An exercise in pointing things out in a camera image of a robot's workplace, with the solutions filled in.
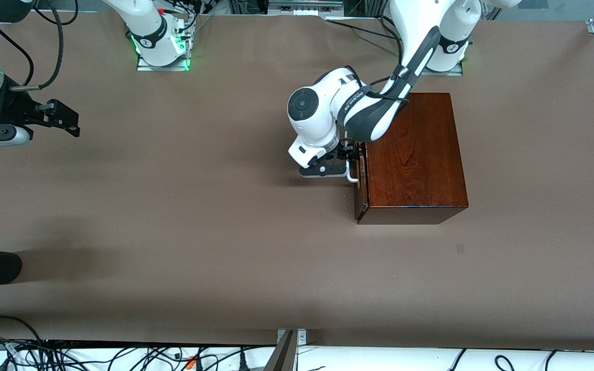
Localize tangled black cables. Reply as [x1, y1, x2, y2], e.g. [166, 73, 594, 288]
[0, 315, 259, 371]

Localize wooden drawer with white handle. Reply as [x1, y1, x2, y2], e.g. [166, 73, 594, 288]
[347, 140, 370, 221]

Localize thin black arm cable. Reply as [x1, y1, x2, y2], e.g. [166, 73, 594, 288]
[0, 21, 36, 87]

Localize dark brown wooden cabinet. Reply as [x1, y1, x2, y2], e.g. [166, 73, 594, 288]
[355, 93, 469, 225]

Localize thick black gripper cable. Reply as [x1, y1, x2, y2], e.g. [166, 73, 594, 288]
[11, 0, 65, 92]

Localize grey device box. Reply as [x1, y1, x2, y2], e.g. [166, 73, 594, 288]
[269, 0, 344, 16]

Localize metal bracket plate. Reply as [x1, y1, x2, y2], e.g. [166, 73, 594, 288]
[276, 329, 308, 347]

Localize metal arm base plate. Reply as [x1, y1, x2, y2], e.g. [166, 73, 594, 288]
[423, 61, 464, 77]
[136, 52, 190, 72]

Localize dark grey camera pole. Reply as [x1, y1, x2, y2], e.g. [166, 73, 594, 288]
[263, 330, 298, 371]

